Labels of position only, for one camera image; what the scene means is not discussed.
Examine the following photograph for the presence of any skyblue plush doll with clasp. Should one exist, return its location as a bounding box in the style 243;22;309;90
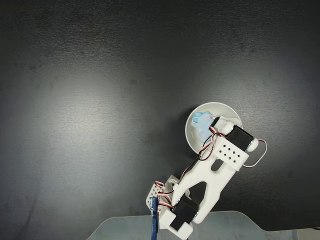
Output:
190;111;219;144

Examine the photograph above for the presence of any white ceramic bowl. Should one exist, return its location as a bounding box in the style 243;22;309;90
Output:
184;101;244;155

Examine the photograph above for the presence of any blue table clamp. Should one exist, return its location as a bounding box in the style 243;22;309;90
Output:
149;197;160;240

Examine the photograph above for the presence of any red white servo cable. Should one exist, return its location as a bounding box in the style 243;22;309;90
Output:
245;139;268;169

